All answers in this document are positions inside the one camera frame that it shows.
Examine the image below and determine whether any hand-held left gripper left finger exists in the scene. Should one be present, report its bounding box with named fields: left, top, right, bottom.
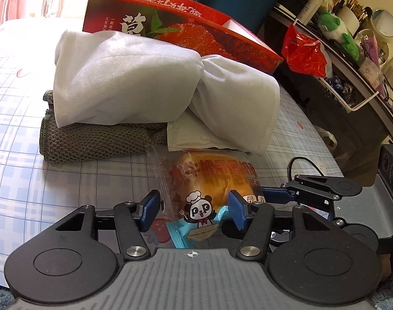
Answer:
left=54, top=190, right=161, bottom=261

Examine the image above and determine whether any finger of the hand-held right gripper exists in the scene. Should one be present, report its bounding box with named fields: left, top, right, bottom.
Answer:
left=298, top=197, right=345, bottom=230
left=261, top=174, right=363, bottom=205

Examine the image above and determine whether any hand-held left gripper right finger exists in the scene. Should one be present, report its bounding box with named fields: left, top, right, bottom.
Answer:
left=228, top=190, right=334, bottom=260

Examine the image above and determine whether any bread packet with panda print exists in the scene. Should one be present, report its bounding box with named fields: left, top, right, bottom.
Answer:
left=146, top=145, right=264, bottom=249

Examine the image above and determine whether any grey knitted towel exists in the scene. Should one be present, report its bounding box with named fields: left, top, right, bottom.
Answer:
left=39, top=90, right=171, bottom=164

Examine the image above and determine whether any red strawberry print cardboard box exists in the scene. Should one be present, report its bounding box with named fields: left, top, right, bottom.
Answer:
left=83, top=0, right=284, bottom=76

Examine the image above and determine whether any black desk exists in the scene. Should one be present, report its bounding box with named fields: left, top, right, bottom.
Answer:
left=267, top=2, right=393, bottom=156

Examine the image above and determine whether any white plastic packet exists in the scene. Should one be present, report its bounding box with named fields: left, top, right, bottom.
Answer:
left=167, top=111, right=245, bottom=152

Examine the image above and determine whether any white folded cloth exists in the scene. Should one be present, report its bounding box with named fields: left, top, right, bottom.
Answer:
left=53, top=30, right=281, bottom=154

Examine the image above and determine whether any red plastic bag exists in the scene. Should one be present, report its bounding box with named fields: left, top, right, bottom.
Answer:
left=282, top=23, right=329, bottom=77

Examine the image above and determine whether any green and white plush toy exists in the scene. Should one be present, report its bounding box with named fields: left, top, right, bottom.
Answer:
left=317, top=11, right=361, bottom=63

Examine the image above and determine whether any white brush holder with brushes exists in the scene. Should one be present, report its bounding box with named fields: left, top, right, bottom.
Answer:
left=332, top=0, right=373, bottom=36

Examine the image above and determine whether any round white mirror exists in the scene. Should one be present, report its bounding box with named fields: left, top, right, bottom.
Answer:
left=371, top=9, right=393, bottom=37

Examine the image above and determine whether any white tube bottle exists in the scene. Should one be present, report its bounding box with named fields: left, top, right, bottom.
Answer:
left=298, top=0, right=324, bottom=23

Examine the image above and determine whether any dark blue curtain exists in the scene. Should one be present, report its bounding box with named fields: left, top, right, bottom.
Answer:
left=175, top=0, right=295, bottom=34

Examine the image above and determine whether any black cable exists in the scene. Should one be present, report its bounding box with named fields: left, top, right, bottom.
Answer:
left=287, top=158, right=329, bottom=184

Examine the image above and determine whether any white wire rack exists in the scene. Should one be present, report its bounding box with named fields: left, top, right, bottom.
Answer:
left=291, top=19, right=379, bottom=113

